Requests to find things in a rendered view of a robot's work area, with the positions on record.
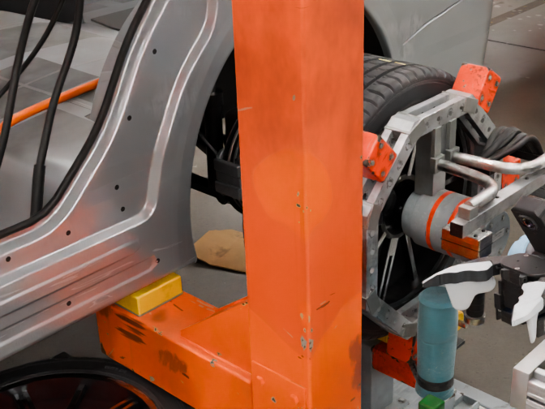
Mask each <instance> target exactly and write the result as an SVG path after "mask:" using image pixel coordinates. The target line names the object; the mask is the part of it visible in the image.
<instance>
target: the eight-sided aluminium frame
mask: <svg viewBox="0 0 545 409"><path fill-rule="evenodd" d="M454 118H456V119H457V123H458V124H459V125H460V127H461V128H462V130H463V131H464V132H465V133H466V134H467V135H468V137H469V138H470V140H471V141H472V142H473V143H474V156H480V155H481V153H482V151H483V148H484V146H485V144H486V143H487V139H488V138H489V136H490V134H491V132H492V131H493V130H494V129H495V128H496V126H495V124H494V123H493V122H492V121H491V119H490V118H489V117H488V115H487V113H486V112H485V111H484V109H483V108H482V107H481V106H480V105H478V99H476V98H475V97H474V95H473V94H471V93H464V92H461V91H457V90H453V89H449V90H447V91H442V93H441V94H438V95H436V96H434V97H432V98H430V99H428V100H425V101H423V102H421V103H419V104H417V105H414V106H412V107H410V108H409V109H407V110H403V111H402V112H400V111H398V112H397V113H396V114H395V115H393V116H392V117H391V118H390V119H389V121H388V123H387V124H386V125H385V127H384V132H383V134H382V136H381V137H382V138H383V139H384V141H385V142H386V143H387V144H388V145H389V146H390V147H391V148H392V149H393V150H394V152H395V153H396V154H397V157H396V159H395V161H394V163H393V165H392V167H391V169H390V171H389V172H388V175H387V177H386V179H385V181H384V182H383V183H380V182H377V181H375V180H372V179H367V178H364V177H363V250H362V314H363V315H364V316H366V317H368V318H369V319H370V320H372V321H374V322H375V323H376V324H377V325H379V326H380V328H381V329H384V330H386V331H388V332H389V333H391V334H395V335H397V336H398V337H401V338H404V339H405V340H408V339H409V338H411V337H413V336H416V333H417V325H418V306H419V301H418V296H417V297H415V298H414V299H412V300H411V301H410V302H409V303H407V304H405V305H404V306H402V307H401V308H399V309H398V310H395V309H393V308H392V307H390V306H389V305H388V304H386V303H385V302H384V301H383V300H382V299H380V298H379V297H378V295H377V277H378V225H379V218H380V213H381V211H382V209H383V207H384V205H385V203H386V201H387V199H388V197H389V195H390V193H391V191H392V189H393V187H394V185H395V183H396V181H397V179H398V177H399V175H400V173H401V171H402V169H403V167H404V165H405V163H406V161H407V159H408V157H409V155H410V153H411V151H412V149H413V147H414V145H415V143H416V141H417V140H418V139H419V137H420V136H423V135H425V134H427V133H428V132H430V131H433V129H434V128H436V127H438V126H443V125H445V124H446V123H448V121H450V120H452V119H454ZM490 177H492V178H493V179H494V180H495V181H496V182H497V183H498V187H499V191H500V189H501V179H502V174H501V173H496V172H495V173H494V174H492V175H491V176H490ZM484 190H485V188H484V187H482V186H480V185H478V184H477V183H473V182H472V188H471V197H474V196H476V195H478V194H479V193H480V192H482V191H484ZM462 261H463V260H458V259H456V258H453V257H451V256H450V257H449V259H448V261H447V263H446V265H445V267H444V269H447V268H449V267H452V266H454V265H459V264H460V263H462Z"/></svg>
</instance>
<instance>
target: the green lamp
mask: <svg viewBox="0 0 545 409"><path fill-rule="evenodd" d="M444 405H445V402H444V400H442V399H440V398H437V397H436V396H434V395H432V394H428V395H427V396H426V397H425V398H423V399H422V400H421V401H419V403H418V409H444Z"/></svg>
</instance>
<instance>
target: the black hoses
mask: <svg viewBox="0 0 545 409"><path fill-rule="evenodd" d="M510 141H511V142H510ZM509 142H510V143H509ZM544 153H545V152H544V151H543V148H542V145H541V144H540V142H539V139H538V138H537V137H536V136H533V135H527V134H526V133H524V132H522V131H521V130H519V129H518V128H516V127H506V126H498V127H496V128H495V129H494V130H493V131H492V132H491V134H490V136H489V138H488V139H487V143H486V144H485V146H484V148H483V151H482V153H481V155H480V156H479V157H484V158H488V159H492V160H496V161H499V160H500V159H502V158H504V157H507V156H508V155H509V156H512V157H518V158H521V159H524V160H527V161H532V160H534V159H535V158H537V157H539V156H541V155H542V154H544ZM468 167H469V168H471V169H473V170H477V171H479V172H482V173H484V174H486V175H489V176H491V175H492V174H494V173H495V172H492V171H488V170H482V169H478V168H474V167H471V166H468Z"/></svg>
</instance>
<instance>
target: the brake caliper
mask: <svg viewBox="0 0 545 409"><path fill-rule="evenodd" d="M198 137H199V138H200V139H201V140H202V141H203V142H204V144H205V145H206V146H207V147H208V148H209V150H210V151H211V152H212V153H213V154H214V155H215V156H216V158H214V159H213V162H214V169H215V170H216V175H217V180H216V181H215V187H216V192H220V193H221V194H222V195H223V196H230V197H232V198H234V199H237V200H241V201H242V180H241V164H240V155H239V156H238V158H235V164H234V163H232V162H229V161H227V160H228V155H229V154H226V155H225V160H223V159H222V158H223V152H224V149H225V148H223V149H220V150H219V152H217V151H216V150H215V149H214V147H213V146H211V145H210V143H209V142H208V141H207V140H206V139H205V138H204V136H203V135H202V133H201V132H200V131H199V134H198Z"/></svg>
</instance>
